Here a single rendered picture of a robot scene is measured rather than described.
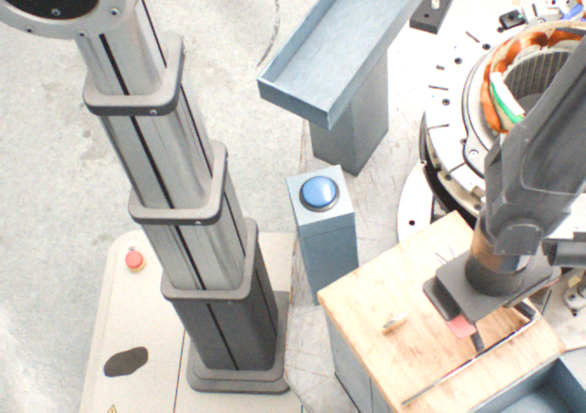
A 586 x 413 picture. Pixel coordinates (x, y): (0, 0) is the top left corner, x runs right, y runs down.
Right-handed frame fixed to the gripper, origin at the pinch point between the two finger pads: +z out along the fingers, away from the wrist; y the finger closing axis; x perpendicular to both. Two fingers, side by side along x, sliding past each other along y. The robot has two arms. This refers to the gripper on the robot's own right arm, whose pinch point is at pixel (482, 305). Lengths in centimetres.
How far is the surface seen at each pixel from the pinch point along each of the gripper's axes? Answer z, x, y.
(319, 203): 5.1, 22.5, -6.6
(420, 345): 2.4, 0.5, -7.5
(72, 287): 113, 87, -40
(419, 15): 29, 55, 33
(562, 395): 8.5, -11.0, 3.9
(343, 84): 6.9, 36.7, 6.0
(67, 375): 112, 67, -51
